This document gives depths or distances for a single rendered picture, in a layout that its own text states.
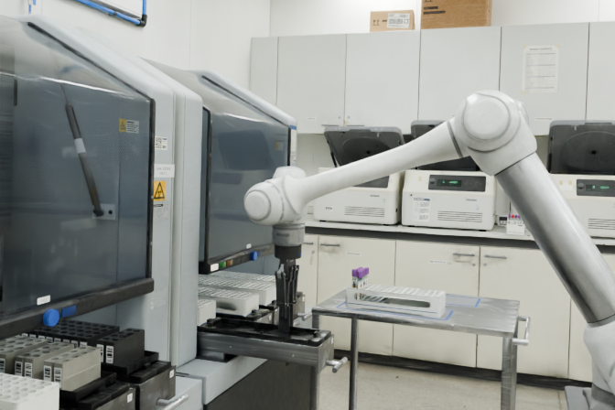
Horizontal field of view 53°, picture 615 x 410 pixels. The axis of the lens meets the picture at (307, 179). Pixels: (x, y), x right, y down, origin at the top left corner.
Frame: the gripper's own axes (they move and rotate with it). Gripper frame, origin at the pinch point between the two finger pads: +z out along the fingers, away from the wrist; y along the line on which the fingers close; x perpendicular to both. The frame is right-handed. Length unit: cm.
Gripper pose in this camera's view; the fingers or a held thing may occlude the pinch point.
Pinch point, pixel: (285, 317)
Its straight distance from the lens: 173.4
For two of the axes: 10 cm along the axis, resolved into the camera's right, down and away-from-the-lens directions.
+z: -0.3, 10.0, 0.2
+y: -3.3, 0.1, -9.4
